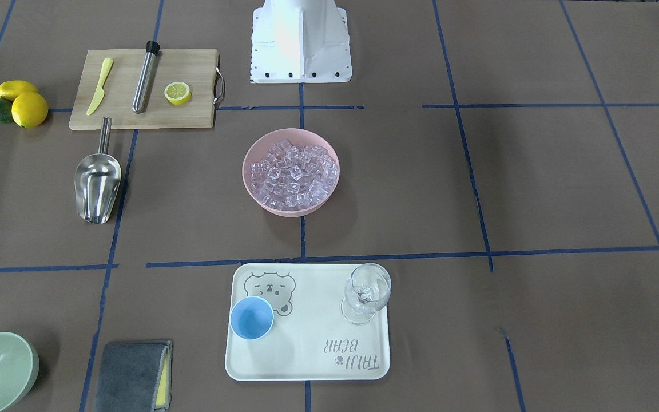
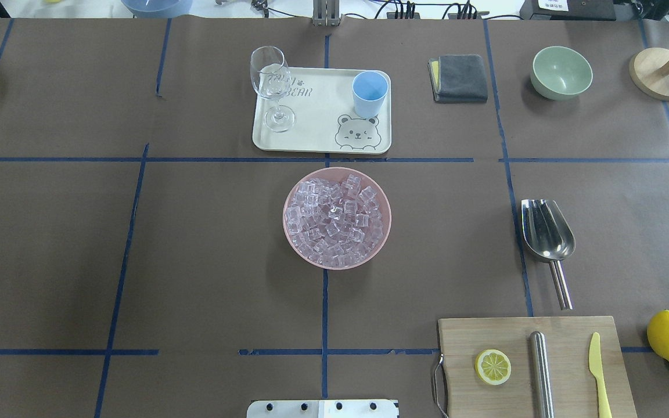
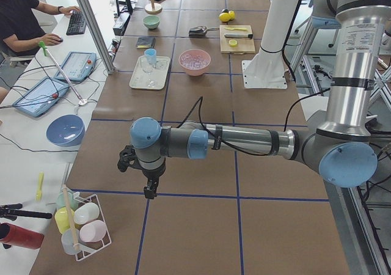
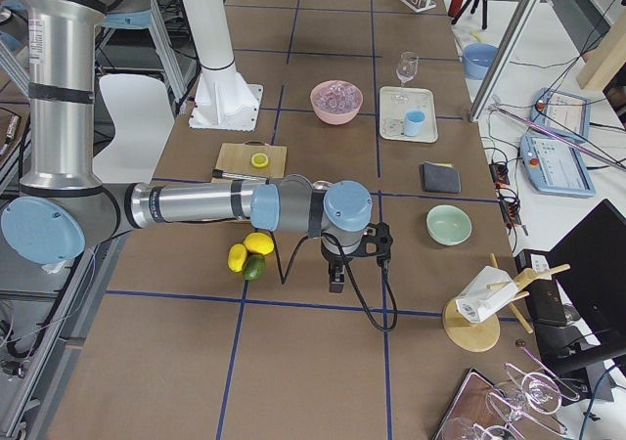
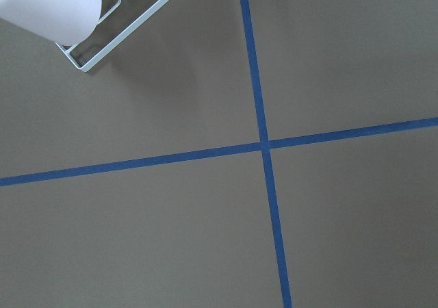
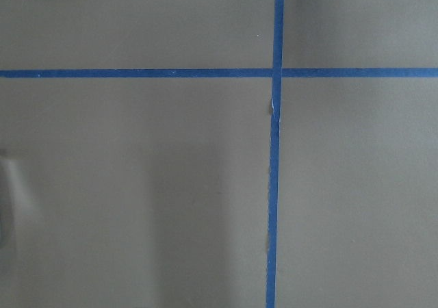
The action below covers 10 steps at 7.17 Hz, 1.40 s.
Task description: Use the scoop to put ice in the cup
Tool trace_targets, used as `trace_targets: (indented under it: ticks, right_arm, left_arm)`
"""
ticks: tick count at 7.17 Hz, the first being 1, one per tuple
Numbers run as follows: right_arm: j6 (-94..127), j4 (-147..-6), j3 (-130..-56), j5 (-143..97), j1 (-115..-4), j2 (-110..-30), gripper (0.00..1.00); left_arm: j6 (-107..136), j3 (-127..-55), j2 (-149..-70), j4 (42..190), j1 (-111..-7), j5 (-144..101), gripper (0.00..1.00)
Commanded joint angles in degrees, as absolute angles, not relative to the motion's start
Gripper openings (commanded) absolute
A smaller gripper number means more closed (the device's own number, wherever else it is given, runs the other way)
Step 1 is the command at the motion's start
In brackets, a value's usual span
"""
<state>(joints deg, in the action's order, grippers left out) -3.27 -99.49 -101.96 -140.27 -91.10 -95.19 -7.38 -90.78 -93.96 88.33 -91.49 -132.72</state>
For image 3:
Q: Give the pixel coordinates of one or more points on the teach pendant tablet near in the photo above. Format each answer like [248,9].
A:
[41,97]

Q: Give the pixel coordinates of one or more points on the metal ice scoop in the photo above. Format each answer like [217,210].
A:
[201,31]

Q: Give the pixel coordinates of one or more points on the aluminium frame post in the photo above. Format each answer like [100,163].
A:
[96,35]

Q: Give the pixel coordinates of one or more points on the red bottle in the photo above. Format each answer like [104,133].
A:
[18,236]

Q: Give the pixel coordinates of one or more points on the pink bowl of ice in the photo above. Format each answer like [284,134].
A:
[194,62]

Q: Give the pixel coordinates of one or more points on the cream serving tray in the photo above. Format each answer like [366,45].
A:
[160,71]

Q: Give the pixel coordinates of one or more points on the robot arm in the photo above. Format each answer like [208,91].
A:
[336,143]

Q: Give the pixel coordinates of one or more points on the grey folded cloth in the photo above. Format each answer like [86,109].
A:
[145,42]

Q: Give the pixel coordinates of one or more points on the teach pendant tablet far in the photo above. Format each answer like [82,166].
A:
[78,65]

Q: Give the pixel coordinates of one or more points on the yellow lemon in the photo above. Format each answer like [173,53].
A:
[225,17]
[232,14]

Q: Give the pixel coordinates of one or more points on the green bowl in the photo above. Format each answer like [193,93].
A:
[151,21]

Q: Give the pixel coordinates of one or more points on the black keyboard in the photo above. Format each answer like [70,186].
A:
[77,24]

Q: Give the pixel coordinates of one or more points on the metal cylinder tool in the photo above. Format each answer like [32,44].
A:
[239,36]

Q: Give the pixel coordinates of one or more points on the white wire cup rack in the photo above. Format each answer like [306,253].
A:
[81,223]

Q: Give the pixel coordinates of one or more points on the wooden cutting board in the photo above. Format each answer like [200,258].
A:
[245,46]

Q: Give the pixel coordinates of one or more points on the light blue cup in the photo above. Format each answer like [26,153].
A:
[151,56]

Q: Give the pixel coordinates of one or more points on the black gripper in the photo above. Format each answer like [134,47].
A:
[152,173]

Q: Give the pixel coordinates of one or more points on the seated person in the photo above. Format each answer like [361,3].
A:
[20,30]

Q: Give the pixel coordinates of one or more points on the teach pendant tablet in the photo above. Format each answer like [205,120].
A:
[78,65]
[41,97]

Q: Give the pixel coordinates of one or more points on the yellow plastic fork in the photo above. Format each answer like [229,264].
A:
[38,194]

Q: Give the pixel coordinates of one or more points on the half lemon slice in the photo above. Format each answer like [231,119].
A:
[232,43]

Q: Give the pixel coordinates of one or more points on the yellow plastic knife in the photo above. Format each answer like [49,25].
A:
[236,28]

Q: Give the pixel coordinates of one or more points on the blue bowl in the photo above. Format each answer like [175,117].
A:
[66,131]

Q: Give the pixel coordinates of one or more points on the clear wine glass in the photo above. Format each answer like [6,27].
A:
[148,70]

